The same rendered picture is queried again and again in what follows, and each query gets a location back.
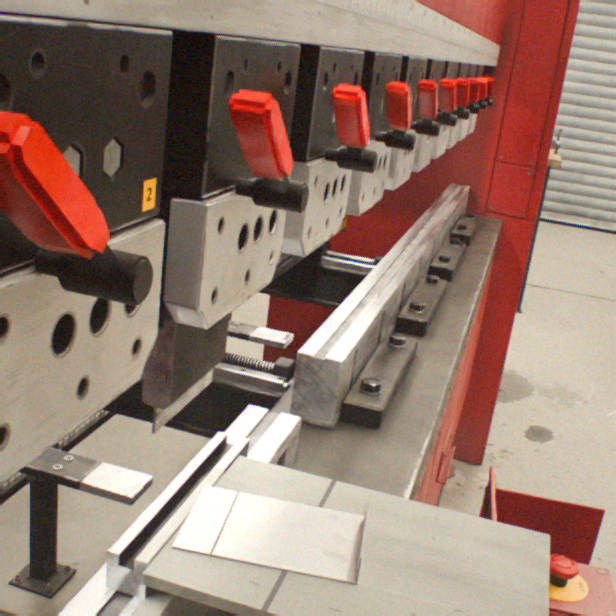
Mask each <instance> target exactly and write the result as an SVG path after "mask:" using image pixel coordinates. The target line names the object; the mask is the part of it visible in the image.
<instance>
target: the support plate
mask: <svg viewBox="0 0 616 616"><path fill-rule="evenodd" d="M331 481H332V479H328V478H324V477H320V476H316V475H312V474H309V473H305V472H301V471H297V470H293V469H289V468H286V467H282V466H278V465H274V464H270V463H266V462H263V461H259V460H255V459H251V458H247V457H244V456H239V457H238V458H237V459H236V460H235V462H234V463H233V464H232V465H231V467H230V468H229V469H228V470H227V471H226V473H225V474H224V475H223V476H222V477H221V479H220V480H219V481H218V482H217V484H216V485H215V486H214V487H216V488H221V489H227V490H232V491H237V492H238V494H239V492H242V493H247V494H252V495H258V496H263V497H268V498H273V499H278V500H284V501H289V502H294V503H299V504H305V505H307V504H310V505H314V506H317V507H318V505H319V503H320V501H321V499H322V497H323V496H324V494H325V492H326V490H327V488H328V486H329V485H330V483H331ZM238 494H237V496H238ZM369 494H372V495H371V501H370V508H369V515H368V522H367V529H366V536H365V542H364V549H363V556H362V562H361V568H360V573H359V579H358V584H357V585H354V584H349V583H344V582H339V581H333V580H328V579H323V578H318V577H313V576H308V575H303V574H298V573H293V572H288V573H287V575H286V577H285V579H284V580H283V582H282V584H281V586H280V588H279V590H278V592H277V593H276V595H275V597H274V599H273V601H272V603H271V605H270V606H269V608H268V610H267V611H264V610H261V608H262V607H263V605H264V603H265V601H266V599H267V597H268V596H269V594H270V592H271V590H272V588H273V587H274V585H275V583H276V581H277V579H278V578H279V576H280V574H281V572H282V570H278V569H273V568H268V567H263V566H258V565H253V564H248V563H243V562H238V561H233V560H228V559H223V558H218V557H213V556H212V553H211V555H210V556H209V555H204V554H199V553H194V552H189V551H184V550H179V549H174V548H172V545H173V543H174V542H175V540H176V538H177V536H178V534H179V532H180V530H181V528H182V527H183V525H184V524H183V525H182V526H181V527H180V529H179V530H178V531H177V532H176V533H175V535H174V536H173V537H172V538H171V540H170V541H169V542H168V543H167V544H166V546H165V547H164V548H163V549H162V551H161V552H160V553H159V554H158V555H157V557H156V558H155V559H154V560H153V561H152V563H151V564H150V565H149V566H148V568H147V569H146V570H145V571H144V572H143V579H142V584H143V585H145V586H148V587H151V588H154V589H157V590H160V591H164V592H167V593H170V594H173V595H176V596H179V597H183V598H186V599H189V600H192V601H195V602H199V603H202V604H205V605H208V606H211V607H215V608H218V609H221V610H224V611H228V612H231V613H234V614H237V615H240V616H549V580H550V535H548V534H544V533H540V532H536V531H532V530H528V529H524V528H520V527H516V526H512V525H508V524H504V523H500V522H496V521H492V520H488V519H484V518H480V517H476V516H472V515H468V514H465V513H461V512H457V511H453V510H449V509H445V508H441V507H437V506H433V505H429V504H425V503H421V502H417V501H413V500H409V499H406V498H402V497H398V496H394V495H390V494H386V493H382V492H378V491H374V490H370V489H367V488H363V487H359V486H355V485H351V484H347V483H343V482H339V481H337V482H336V483H335V485H334V487H333V489H332V491H331V493H330V495H329V497H328V498H327V500H326V502H325V504H324V506H323V508H326V509H331V510H336V511H342V512H347V513H352V514H358V515H363V516H365V514H366V508H367V502H368V496H369Z"/></svg>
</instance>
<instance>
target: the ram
mask: <svg viewBox="0 0 616 616"><path fill-rule="evenodd" d="M414 1H416V2H418V3H420V4H422V5H424V6H426V7H427V8H429V9H431V10H433V11H435V12H437V13H439V14H441V15H443V16H444V17H446V18H448V19H450V20H452V21H454V22H456V23H458V24H460V25H461V26H463V27H465V28H467V29H469V30H471V31H473V32H475V33H476V34H478V35H480V36H482V37H484V38H486V39H488V40H490V41H491V42H493V43H495V44H497V45H499V46H500V44H501V38H502V32H503V27H504V21H505V16H506V10H507V5H508V0H414ZM0 13H1V14H12V15H23V16H34V17H44V18H55V19H65V20H76V21H86V22H96V23H106V24H117V25H127V26H137V27H147V28H157V29H166V30H176V31H186V32H195V33H205V34H215V35H224V36H234V37H243V38H252V39H261V40H271V41H280V42H289V43H298V44H307V45H316V46H325V47H334V48H343V49H351V50H360V51H369V52H377V53H386V54H395V55H403V56H412V57H420V58H428V59H437V60H445V61H453V62H462V63H470V64H478V65H486V66H494V67H496V66H497V60H498V57H497V56H494V55H491V54H488V53H484V52H481V51H478V50H475V49H472V48H469V47H465V46H462V45H459V44H456V43H452V42H449V41H446V40H443V39H440V38H436V37H433V36H430V35H427V34H423V33H420V32H417V31H414V30H410V29H407V28H404V27H401V26H397V25H394V24H391V23H388V22H384V21H381V20H378V19H375V18H371V17H368V16H365V15H361V14H358V13H355V12H352V11H348V10H345V9H342V8H338V7H335V6H332V5H328V4H325V3H322V2H318V1H315V0H0Z"/></svg>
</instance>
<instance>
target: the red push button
mask: <svg viewBox="0 0 616 616"><path fill-rule="evenodd" d="M578 573H579V567H578V565H577V563H576V562H575V561H573V560H572V559H570V558H569V557H566V556H564V555H558V554H553V555H550V580H549V582H550V583H551V584H552V585H553V586H556V587H560V588H561V587H565V586H566V585H567V582H568V579H573V578H574V577H576V576H577V575H578Z"/></svg>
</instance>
